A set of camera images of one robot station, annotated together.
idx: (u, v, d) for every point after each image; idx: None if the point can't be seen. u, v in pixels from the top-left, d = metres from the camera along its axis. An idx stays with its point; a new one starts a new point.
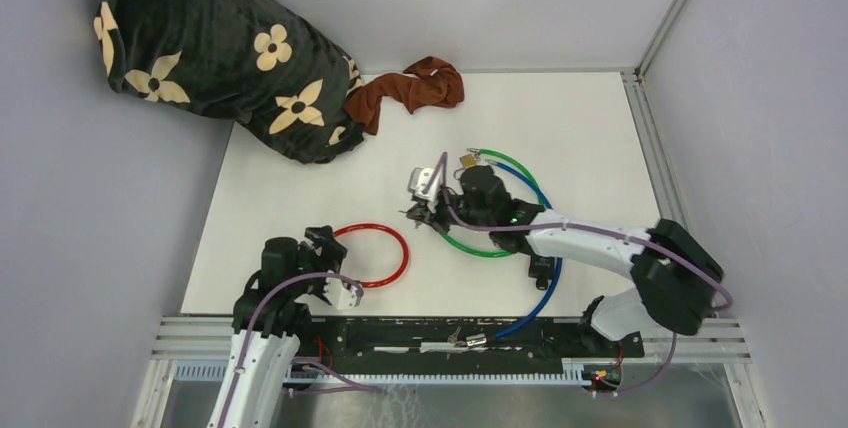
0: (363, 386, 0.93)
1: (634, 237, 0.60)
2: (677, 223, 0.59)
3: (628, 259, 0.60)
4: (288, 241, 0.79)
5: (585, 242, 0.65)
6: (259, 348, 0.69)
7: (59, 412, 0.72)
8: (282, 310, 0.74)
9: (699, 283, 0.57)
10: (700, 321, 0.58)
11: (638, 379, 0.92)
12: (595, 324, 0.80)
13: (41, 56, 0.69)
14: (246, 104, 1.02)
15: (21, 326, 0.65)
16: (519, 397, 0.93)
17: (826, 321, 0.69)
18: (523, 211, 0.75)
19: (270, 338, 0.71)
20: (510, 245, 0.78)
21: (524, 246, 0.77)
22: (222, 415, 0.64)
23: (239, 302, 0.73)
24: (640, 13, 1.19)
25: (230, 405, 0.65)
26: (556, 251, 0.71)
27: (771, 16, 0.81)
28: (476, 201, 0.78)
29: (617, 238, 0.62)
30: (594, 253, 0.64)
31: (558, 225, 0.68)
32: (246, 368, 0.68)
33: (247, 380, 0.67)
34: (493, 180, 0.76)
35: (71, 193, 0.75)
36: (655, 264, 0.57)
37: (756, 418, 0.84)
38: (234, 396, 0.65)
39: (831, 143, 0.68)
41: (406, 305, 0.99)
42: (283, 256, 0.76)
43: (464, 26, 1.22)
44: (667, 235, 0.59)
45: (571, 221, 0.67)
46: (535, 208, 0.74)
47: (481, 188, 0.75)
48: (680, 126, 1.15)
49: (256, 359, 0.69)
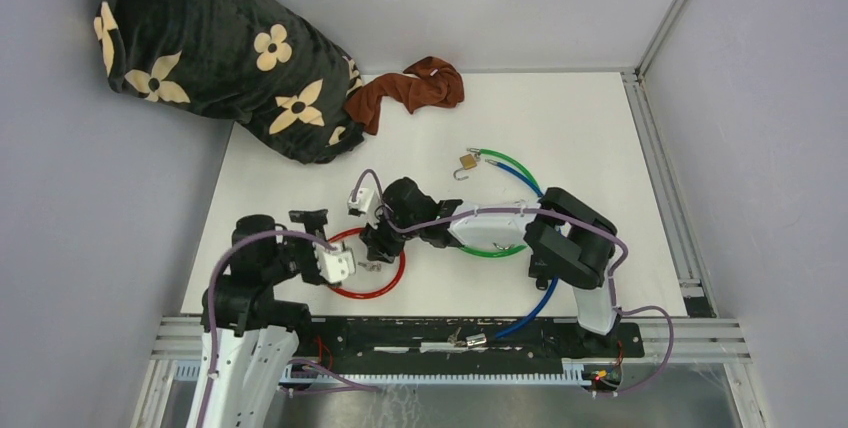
0: (364, 387, 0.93)
1: (526, 209, 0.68)
2: (562, 190, 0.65)
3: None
4: (261, 217, 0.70)
5: (497, 223, 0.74)
6: (232, 348, 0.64)
7: (58, 412, 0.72)
8: (258, 300, 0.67)
9: (592, 238, 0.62)
10: (598, 276, 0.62)
11: (638, 379, 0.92)
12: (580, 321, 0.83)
13: (42, 57, 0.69)
14: (246, 104, 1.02)
15: (22, 327, 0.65)
16: (519, 397, 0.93)
17: (826, 321, 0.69)
18: (444, 208, 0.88)
19: (245, 335, 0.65)
20: (441, 240, 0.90)
21: (450, 239, 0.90)
22: (199, 420, 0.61)
23: (208, 293, 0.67)
24: (640, 13, 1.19)
25: (206, 411, 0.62)
26: (480, 238, 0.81)
27: (771, 16, 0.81)
28: (399, 209, 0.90)
29: (516, 212, 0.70)
30: (502, 229, 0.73)
31: (470, 214, 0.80)
32: (220, 372, 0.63)
33: (223, 384, 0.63)
34: (406, 187, 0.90)
35: (72, 194, 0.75)
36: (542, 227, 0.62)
37: (756, 418, 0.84)
38: (211, 401, 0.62)
39: (831, 142, 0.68)
41: (406, 305, 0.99)
42: (257, 236, 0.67)
43: (465, 26, 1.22)
44: (555, 201, 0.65)
45: (480, 208, 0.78)
46: (454, 204, 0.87)
47: (397, 197, 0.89)
48: (679, 125, 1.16)
49: (231, 360, 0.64)
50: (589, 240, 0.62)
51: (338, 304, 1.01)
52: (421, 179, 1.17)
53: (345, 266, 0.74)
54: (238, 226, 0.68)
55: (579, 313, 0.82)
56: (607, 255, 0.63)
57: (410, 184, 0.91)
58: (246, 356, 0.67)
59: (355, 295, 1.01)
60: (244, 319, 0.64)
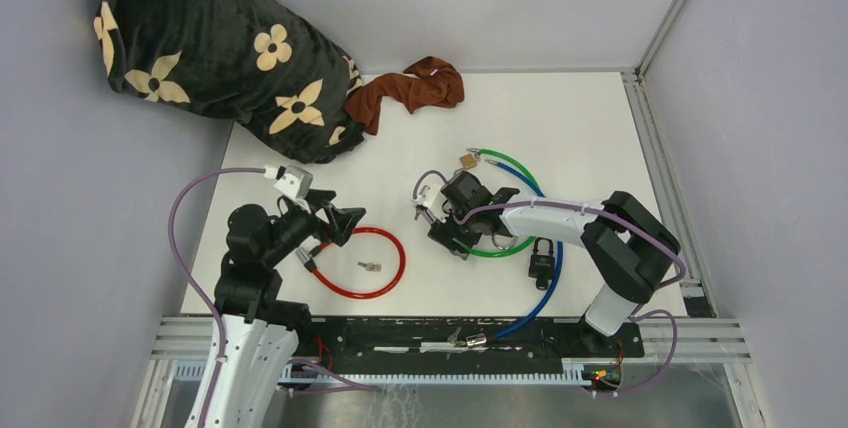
0: (365, 387, 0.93)
1: (589, 208, 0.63)
2: (631, 195, 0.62)
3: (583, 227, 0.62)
4: (250, 212, 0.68)
5: (550, 217, 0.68)
6: (241, 335, 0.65)
7: (58, 412, 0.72)
8: (267, 289, 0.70)
9: (653, 253, 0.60)
10: (652, 290, 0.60)
11: (638, 379, 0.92)
12: (590, 320, 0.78)
13: (41, 57, 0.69)
14: (246, 104, 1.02)
15: (22, 328, 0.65)
16: (519, 397, 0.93)
17: (826, 321, 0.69)
18: (498, 197, 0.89)
19: (256, 321, 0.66)
20: (489, 228, 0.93)
21: (500, 225, 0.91)
22: (205, 405, 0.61)
23: (219, 283, 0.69)
24: (640, 13, 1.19)
25: (213, 396, 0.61)
26: (528, 231, 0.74)
27: (771, 16, 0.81)
28: (456, 199, 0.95)
29: (575, 210, 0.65)
30: (554, 224, 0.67)
31: (526, 203, 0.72)
32: (228, 357, 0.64)
33: (231, 369, 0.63)
34: (459, 178, 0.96)
35: (71, 194, 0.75)
36: (604, 230, 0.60)
37: (756, 418, 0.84)
38: (218, 385, 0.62)
39: (830, 143, 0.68)
41: (406, 305, 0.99)
42: (253, 236, 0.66)
43: (465, 26, 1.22)
44: (620, 205, 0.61)
45: (538, 199, 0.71)
46: (508, 192, 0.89)
47: (452, 186, 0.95)
48: (680, 126, 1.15)
49: (239, 346, 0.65)
50: (649, 253, 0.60)
51: (338, 303, 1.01)
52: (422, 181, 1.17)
53: (292, 177, 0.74)
54: (230, 226, 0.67)
55: (591, 310, 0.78)
56: (662, 273, 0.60)
57: (466, 176, 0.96)
58: (253, 345, 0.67)
59: (355, 294, 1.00)
60: (255, 309, 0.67)
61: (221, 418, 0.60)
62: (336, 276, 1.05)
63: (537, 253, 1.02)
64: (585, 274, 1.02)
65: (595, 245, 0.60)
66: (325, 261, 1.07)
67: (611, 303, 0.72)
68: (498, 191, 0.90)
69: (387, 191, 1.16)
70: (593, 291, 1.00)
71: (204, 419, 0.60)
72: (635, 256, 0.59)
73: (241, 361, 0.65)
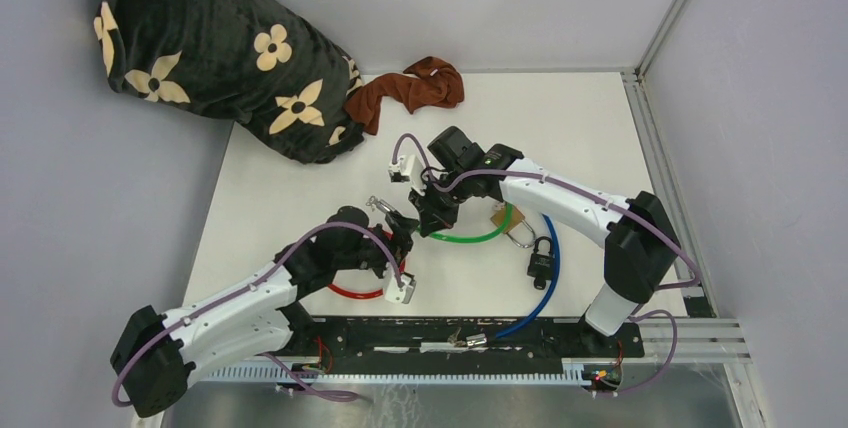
0: (341, 398, 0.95)
1: (614, 205, 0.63)
2: (655, 197, 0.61)
3: (605, 225, 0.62)
4: (359, 215, 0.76)
5: (569, 205, 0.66)
6: (280, 283, 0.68)
7: (58, 412, 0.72)
8: (316, 277, 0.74)
9: (659, 255, 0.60)
10: (653, 291, 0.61)
11: (638, 379, 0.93)
12: (590, 320, 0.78)
13: (41, 57, 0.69)
14: (246, 104, 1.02)
15: (24, 329, 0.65)
16: (519, 397, 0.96)
17: (826, 320, 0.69)
18: (493, 155, 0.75)
19: (294, 290, 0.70)
20: (480, 190, 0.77)
21: (492, 190, 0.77)
22: (210, 305, 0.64)
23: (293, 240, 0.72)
24: (639, 13, 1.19)
25: (219, 304, 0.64)
26: (521, 201, 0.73)
27: (771, 17, 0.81)
28: (445, 160, 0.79)
29: (597, 203, 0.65)
30: (567, 211, 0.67)
31: (536, 177, 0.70)
32: (256, 291, 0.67)
33: (249, 300, 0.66)
34: (451, 134, 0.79)
35: (71, 194, 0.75)
36: (627, 233, 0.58)
37: (756, 418, 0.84)
38: (231, 301, 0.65)
39: (830, 143, 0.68)
41: (406, 307, 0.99)
42: (346, 232, 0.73)
43: (465, 27, 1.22)
44: (644, 206, 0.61)
45: (550, 176, 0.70)
46: (508, 154, 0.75)
47: (442, 143, 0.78)
48: (680, 125, 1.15)
49: (270, 292, 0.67)
50: (656, 253, 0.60)
51: (339, 303, 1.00)
52: (404, 147, 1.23)
53: (401, 295, 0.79)
54: (342, 213, 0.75)
55: (589, 309, 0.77)
56: (663, 273, 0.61)
57: (458, 132, 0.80)
58: (276, 303, 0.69)
59: (356, 295, 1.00)
60: (300, 282, 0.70)
61: (210, 324, 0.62)
62: (338, 276, 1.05)
63: (537, 253, 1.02)
64: (585, 275, 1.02)
65: (615, 249, 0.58)
66: None
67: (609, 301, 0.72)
68: (493, 148, 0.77)
69: (387, 191, 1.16)
70: (594, 291, 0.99)
71: (197, 314, 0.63)
72: (649, 259, 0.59)
73: (260, 304, 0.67)
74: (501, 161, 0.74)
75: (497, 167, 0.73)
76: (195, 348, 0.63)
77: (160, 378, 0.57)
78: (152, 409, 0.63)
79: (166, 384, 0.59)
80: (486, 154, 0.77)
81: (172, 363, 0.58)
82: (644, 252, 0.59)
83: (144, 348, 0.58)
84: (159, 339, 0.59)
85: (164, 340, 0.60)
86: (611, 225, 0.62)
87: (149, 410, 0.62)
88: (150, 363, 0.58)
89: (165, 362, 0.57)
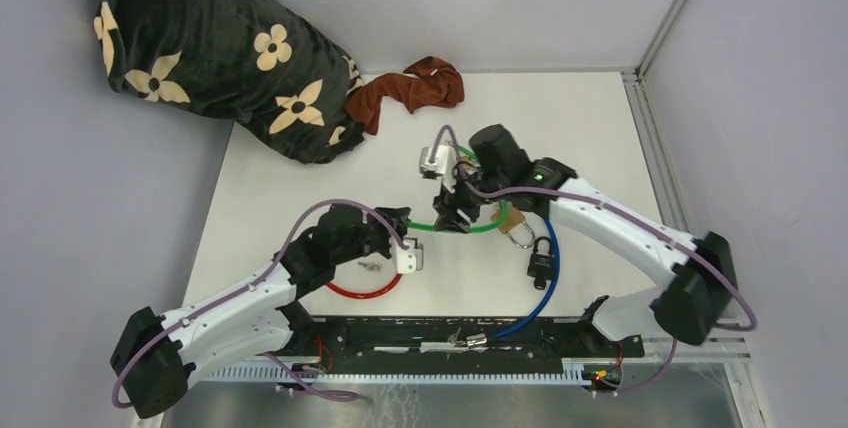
0: (342, 398, 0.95)
1: (680, 245, 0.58)
2: (724, 242, 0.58)
3: (669, 265, 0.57)
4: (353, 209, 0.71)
5: (629, 237, 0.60)
6: (278, 283, 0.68)
7: (59, 413, 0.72)
8: (316, 275, 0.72)
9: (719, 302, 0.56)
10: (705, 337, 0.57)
11: (637, 380, 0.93)
12: (598, 325, 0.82)
13: (41, 57, 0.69)
14: (246, 104, 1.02)
15: (24, 330, 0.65)
16: (519, 397, 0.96)
17: (826, 320, 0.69)
18: (544, 170, 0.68)
19: (293, 290, 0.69)
20: (524, 206, 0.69)
21: (538, 209, 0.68)
22: (208, 305, 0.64)
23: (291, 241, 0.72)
24: (639, 13, 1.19)
25: (218, 305, 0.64)
26: (567, 223, 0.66)
27: (770, 18, 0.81)
28: (488, 164, 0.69)
29: (660, 240, 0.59)
30: (622, 242, 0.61)
31: (594, 202, 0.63)
32: (254, 290, 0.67)
33: (248, 300, 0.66)
34: (499, 134, 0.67)
35: (71, 194, 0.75)
36: (694, 277, 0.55)
37: (756, 418, 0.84)
38: (229, 302, 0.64)
39: (830, 143, 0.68)
41: (406, 306, 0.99)
42: (339, 228, 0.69)
43: (465, 26, 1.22)
44: (713, 250, 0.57)
45: (608, 201, 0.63)
46: (561, 171, 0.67)
47: (490, 144, 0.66)
48: (680, 125, 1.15)
49: (268, 291, 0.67)
50: (716, 298, 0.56)
51: (339, 304, 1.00)
52: (410, 147, 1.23)
53: (412, 262, 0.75)
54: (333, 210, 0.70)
55: (603, 315, 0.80)
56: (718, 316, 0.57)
57: (506, 132, 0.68)
58: (274, 302, 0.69)
59: (356, 295, 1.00)
60: (298, 282, 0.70)
61: (209, 325, 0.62)
62: (338, 276, 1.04)
63: (537, 253, 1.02)
64: (585, 275, 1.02)
65: (682, 293, 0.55)
66: None
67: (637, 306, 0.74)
68: (543, 161, 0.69)
69: (387, 191, 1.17)
70: (594, 291, 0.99)
71: (197, 314, 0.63)
72: (711, 305, 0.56)
73: (258, 303, 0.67)
74: (554, 178, 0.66)
75: (547, 185, 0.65)
76: (195, 348, 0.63)
77: (160, 378, 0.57)
78: (153, 409, 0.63)
79: (166, 385, 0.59)
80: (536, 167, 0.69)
81: (172, 364, 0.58)
82: (709, 298, 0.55)
83: (144, 348, 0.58)
84: (158, 340, 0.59)
85: (164, 341, 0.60)
86: (676, 267, 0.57)
87: (150, 409, 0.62)
88: (150, 364, 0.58)
89: (164, 363, 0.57)
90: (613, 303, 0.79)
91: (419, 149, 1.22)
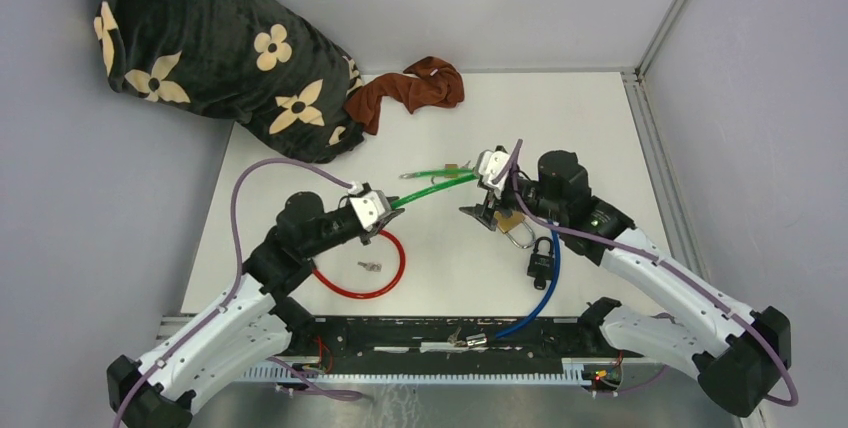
0: (344, 398, 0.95)
1: (738, 317, 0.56)
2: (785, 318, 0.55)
3: (723, 336, 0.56)
4: (308, 201, 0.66)
5: (681, 298, 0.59)
6: (250, 297, 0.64)
7: (59, 412, 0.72)
8: (291, 276, 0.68)
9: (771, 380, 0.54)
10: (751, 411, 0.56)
11: (638, 379, 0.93)
12: (602, 327, 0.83)
13: (41, 57, 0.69)
14: (246, 104, 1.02)
15: (24, 330, 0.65)
16: (519, 397, 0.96)
17: (826, 320, 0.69)
18: (603, 215, 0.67)
19: (268, 298, 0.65)
20: (575, 247, 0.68)
21: (588, 253, 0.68)
22: (182, 339, 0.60)
23: (258, 248, 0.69)
24: (639, 13, 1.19)
25: (193, 336, 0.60)
26: (619, 272, 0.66)
27: (771, 17, 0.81)
28: (554, 193, 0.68)
29: (717, 308, 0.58)
30: (673, 302, 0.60)
31: (650, 258, 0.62)
32: (228, 309, 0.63)
33: (223, 321, 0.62)
34: (576, 171, 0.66)
35: (71, 193, 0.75)
36: (749, 354, 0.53)
37: (756, 417, 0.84)
38: (202, 329, 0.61)
39: (830, 143, 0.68)
41: (405, 305, 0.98)
42: (299, 224, 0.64)
43: (465, 27, 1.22)
44: (770, 326, 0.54)
45: (665, 260, 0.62)
46: (619, 218, 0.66)
47: (562, 178, 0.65)
48: (680, 125, 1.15)
49: (242, 307, 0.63)
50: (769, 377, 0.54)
51: (339, 304, 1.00)
52: (410, 147, 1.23)
53: (373, 207, 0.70)
54: (285, 207, 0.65)
55: (613, 323, 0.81)
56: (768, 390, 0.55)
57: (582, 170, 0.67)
58: (254, 314, 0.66)
59: (356, 295, 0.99)
60: (272, 288, 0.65)
61: (186, 360, 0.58)
62: (338, 277, 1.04)
63: (537, 253, 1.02)
64: (584, 274, 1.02)
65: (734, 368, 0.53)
66: (325, 259, 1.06)
67: (640, 334, 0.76)
68: (603, 205, 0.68)
69: (387, 191, 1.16)
70: (595, 291, 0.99)
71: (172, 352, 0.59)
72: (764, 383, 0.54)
73: (236, 320, 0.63)
74: (609, 225, 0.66)
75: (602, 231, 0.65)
76: (183, 383, 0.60)
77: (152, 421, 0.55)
78: None
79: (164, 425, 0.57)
80: (596, 210, 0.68)
81: (161, 404, 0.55)
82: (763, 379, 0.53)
83: (126, 400, 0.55)
84: (138, 388, 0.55)
85: (144, 387, 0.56)
86: (729, 338, 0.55)
87: None
88: (138, 411, 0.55)
89: (151, 407, 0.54)
90: (630, 317, 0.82)
91: (418, 149, 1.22)
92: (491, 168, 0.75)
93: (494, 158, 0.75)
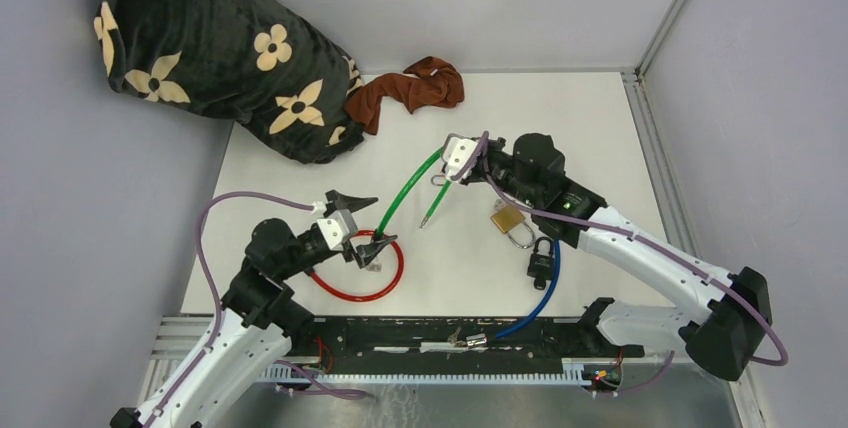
0: (347, 396, 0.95)
1: (717, 283, 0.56)
2: (761, 278, 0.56)
3: (704, 301, 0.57)
4: (274, 226, 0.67)
5: (656, 273, 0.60)
6: (233, 332, 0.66)
7: (59, 414, 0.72)
8: (272, 302, 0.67)
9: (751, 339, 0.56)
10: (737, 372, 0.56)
11: (638, 380, 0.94)
12: (605, 327, 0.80)
13: (41, 57, 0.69)
14: (245, 104, 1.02)
15: (23, 331, 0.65)
16: (519, 397, 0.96)
17: (825, 319, 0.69)
18: (574, 197, 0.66)
19: (251, 327, 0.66)
20: (552, 232, 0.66)
21: (569, 235, 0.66)
22: (175, 384, 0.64)
23: (236, 278, 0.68)
24: (639, 13, 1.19)
25: (184, 380, 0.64)
26: (596, 251, 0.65)
27: (770, 18, 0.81)
28: (529, 176, 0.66)
29: (696, 275, 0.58)
30: (658, 280, 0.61)
31: (625, 233, 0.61)
32: (214, 348, 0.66)
33: (210, 361, 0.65)
34: (553, 157, 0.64)
35: (71, 194, 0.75)
36: (733, 316, 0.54)
37: (756, 418, 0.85)
38: (192, 372, 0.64)
39: (830, 142, 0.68)
41: (406, 306, 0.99)
42: (268, 254, 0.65)
43: (466, 26, 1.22)
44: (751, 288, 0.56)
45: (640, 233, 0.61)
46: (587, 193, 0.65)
47: (541, 162, 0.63)
48: (681, 125, 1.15)
49: (228, 343, 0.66)
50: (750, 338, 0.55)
51: (339, 305, 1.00)
52: (410, 146, 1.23)
53: (336, 227, 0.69)
54: (252, 237, 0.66)
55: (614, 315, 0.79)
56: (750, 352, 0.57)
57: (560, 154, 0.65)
58: (242, 345, 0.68)
59: (355, 298, 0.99)
60: (254, 318, 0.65)
61: (182, 404, 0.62)
62: (338, 279, 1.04)
63: (537, 253, 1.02)
64: (585, 274, 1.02)
65: (727, 336, 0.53)
66: (324, 260, 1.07)
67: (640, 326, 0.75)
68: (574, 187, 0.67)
69: (387, 191, 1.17)
70: (594, 291, 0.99)
71: (166, 399, 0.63)
72: (748, 340, 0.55)
73: (224, 356, 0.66)
74: (582, 206, 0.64)
75: (574, 214, 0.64)
76: (185, 420, 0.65)
77: None
78: None
79: None
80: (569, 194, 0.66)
81: None
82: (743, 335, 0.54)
83: None
84: None
85: None
86: (712, 305, 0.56)
87: None
88: None
89: None
90: (619, 311, 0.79)
91: (417, 150, 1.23)
92: (457, 156, 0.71)
93: (461, 146, 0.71)
